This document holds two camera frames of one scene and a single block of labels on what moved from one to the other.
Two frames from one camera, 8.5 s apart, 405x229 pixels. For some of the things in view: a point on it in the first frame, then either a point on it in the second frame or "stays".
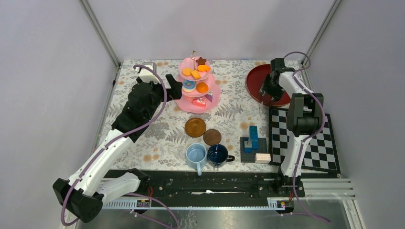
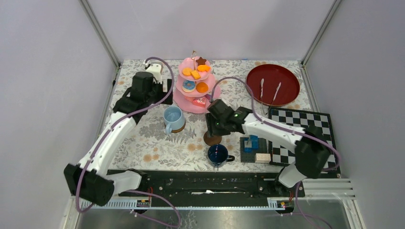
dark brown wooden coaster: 212,136 stays
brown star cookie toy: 201,61 stays
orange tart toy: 202,87 stays
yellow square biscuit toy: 195,74 stays
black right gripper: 271,84 to 214,127
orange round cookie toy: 186,71 stays
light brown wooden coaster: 195,127 to 179,130
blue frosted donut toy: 188,86 stays
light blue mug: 196,155 to 174,118
